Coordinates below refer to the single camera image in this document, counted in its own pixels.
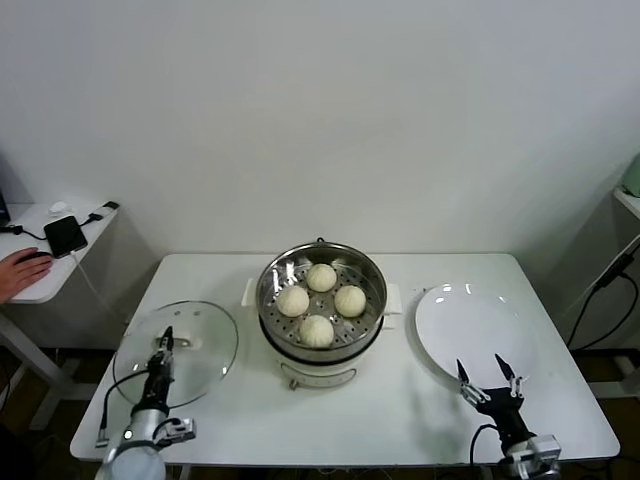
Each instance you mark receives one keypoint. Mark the white steamed baozi bun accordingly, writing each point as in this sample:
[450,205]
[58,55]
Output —
[350,301]
[293,301]
[316,331]
[321,277]

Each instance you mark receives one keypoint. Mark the small white earbud case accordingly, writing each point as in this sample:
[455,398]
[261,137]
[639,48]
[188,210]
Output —
[60,207]

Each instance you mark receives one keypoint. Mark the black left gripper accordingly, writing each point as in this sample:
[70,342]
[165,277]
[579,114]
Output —
[157,387]

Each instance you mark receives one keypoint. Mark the black smartphone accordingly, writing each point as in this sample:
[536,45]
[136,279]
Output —
[66,236]

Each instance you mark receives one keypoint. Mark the pale green appliance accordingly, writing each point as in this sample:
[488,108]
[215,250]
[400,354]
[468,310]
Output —
[635,175]

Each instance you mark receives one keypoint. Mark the round glass pot lid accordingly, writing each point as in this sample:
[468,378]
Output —
[210,345]

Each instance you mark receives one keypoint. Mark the person's bare hand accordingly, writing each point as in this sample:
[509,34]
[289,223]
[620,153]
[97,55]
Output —
[20,275]

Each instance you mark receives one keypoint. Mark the perforated steel steamer pot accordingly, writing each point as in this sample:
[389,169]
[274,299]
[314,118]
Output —
[272,280]

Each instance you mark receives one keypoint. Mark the dark laptop screen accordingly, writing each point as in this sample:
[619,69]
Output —
[3,200]

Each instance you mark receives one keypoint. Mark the white side table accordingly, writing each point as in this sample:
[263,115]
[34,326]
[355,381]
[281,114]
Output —
[35,292]

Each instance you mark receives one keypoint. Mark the round white plate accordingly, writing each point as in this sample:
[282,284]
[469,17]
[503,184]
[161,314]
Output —
[470,330]

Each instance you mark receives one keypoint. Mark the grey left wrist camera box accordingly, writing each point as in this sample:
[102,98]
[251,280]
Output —
[176,431]

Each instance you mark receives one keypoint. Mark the white shelf board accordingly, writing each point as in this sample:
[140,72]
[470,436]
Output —
[630,200]

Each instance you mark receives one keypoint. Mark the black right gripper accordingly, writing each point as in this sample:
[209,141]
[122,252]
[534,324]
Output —
[500,407]

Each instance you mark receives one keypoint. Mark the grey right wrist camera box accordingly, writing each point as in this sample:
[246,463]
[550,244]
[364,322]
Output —
[540,452]

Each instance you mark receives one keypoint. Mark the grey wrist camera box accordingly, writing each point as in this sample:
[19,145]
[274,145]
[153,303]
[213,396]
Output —
[176,431]
[540,452]

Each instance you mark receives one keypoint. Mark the cream electric cooker base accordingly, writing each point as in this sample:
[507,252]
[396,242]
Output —
[320,372]

